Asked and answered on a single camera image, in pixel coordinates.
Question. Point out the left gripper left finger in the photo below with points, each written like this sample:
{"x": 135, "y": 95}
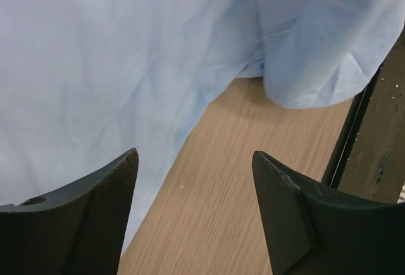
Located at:
{"x": 76, "y": 229}

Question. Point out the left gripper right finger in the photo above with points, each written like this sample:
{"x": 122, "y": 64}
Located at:
{"x": 311, "y": 228}

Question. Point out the light blue long sleeve shirt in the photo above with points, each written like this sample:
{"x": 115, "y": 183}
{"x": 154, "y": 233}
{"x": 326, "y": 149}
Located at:
{"x": 83, "y": 81}

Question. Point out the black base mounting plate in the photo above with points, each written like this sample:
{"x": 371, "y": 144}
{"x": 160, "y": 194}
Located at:
{"x": 368, "y": 158}

